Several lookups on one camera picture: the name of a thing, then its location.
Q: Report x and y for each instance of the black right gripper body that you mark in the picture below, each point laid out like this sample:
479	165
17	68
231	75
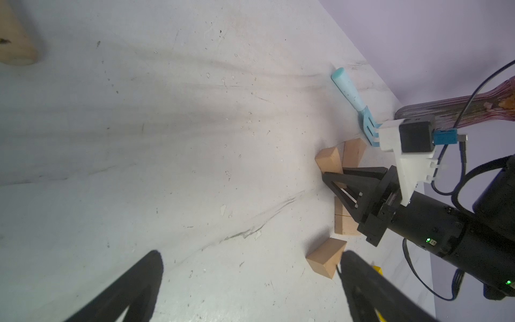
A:
428	223

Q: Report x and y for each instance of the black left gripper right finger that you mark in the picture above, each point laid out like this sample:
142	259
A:
369	294

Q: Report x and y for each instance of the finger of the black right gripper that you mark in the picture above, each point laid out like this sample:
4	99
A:
369	172
358	191

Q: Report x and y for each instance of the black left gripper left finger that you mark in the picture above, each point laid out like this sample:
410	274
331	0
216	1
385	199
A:
134	293

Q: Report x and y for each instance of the natural wooden square block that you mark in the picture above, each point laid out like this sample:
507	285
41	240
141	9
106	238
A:
344	223

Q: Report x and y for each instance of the natural wooden triangle block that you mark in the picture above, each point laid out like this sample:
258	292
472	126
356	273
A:
329	160

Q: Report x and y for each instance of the natural wooden wedge block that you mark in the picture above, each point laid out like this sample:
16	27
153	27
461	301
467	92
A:
326	257

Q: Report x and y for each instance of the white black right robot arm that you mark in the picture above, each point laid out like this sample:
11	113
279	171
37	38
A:
479	242

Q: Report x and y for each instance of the yellow rectangular block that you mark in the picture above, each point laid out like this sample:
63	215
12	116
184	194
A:
379	271

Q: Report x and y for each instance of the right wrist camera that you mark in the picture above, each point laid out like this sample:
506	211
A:
413	142

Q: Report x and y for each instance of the green hoe wooden handle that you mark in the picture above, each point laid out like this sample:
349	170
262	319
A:
17	48

